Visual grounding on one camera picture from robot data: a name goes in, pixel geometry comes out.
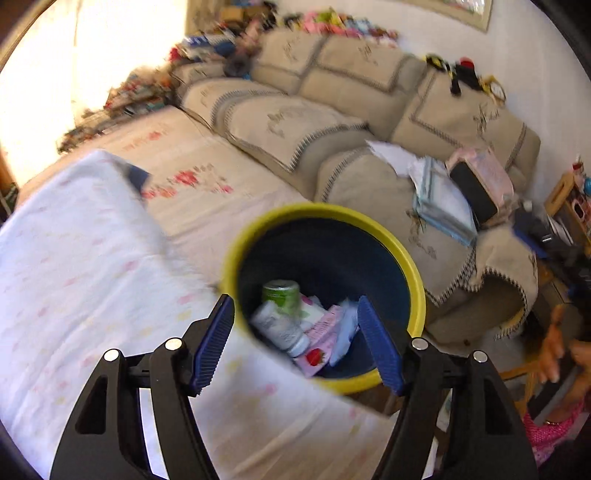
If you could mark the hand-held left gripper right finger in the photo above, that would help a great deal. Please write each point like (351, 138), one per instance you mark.
(378, 346)

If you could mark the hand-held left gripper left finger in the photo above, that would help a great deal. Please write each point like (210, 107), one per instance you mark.
(212, 341)

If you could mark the pink strawberry milk carton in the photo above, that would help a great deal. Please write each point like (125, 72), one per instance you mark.
(318, 355)

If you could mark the yellow rimmed trash bin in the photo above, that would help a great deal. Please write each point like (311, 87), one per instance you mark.
(323, 240)

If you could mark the person's right hand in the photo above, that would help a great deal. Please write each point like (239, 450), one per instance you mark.
(551, 346)

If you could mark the white dotted tablecloth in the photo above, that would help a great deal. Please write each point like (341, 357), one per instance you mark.
(69, 277)

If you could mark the stack of papers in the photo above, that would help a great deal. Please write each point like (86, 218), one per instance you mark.
(438, 198)

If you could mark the black phone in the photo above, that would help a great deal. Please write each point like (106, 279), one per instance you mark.
(475, 194)

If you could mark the floral bed sheet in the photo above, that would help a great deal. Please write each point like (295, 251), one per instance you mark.
(194, 152)

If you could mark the pink patterned clothing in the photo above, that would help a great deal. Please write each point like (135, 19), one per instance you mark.
(554, 434)

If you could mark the pink tissue pack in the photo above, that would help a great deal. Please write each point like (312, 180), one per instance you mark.
(496, 168)

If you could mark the wooden shelf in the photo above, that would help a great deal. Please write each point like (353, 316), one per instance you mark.
(570, 207)

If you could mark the beige sofa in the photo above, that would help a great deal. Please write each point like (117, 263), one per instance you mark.
(300, 115)

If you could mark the cluttered glass table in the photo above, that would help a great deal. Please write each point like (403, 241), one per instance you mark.
(129, 101)

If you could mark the black yellow toy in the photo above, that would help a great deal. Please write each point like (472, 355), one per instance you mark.
(461, 74)

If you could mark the row of plush toys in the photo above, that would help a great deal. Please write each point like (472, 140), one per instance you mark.
(323, 18)

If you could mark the framed wall picture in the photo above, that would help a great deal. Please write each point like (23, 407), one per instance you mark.
(457, 11)

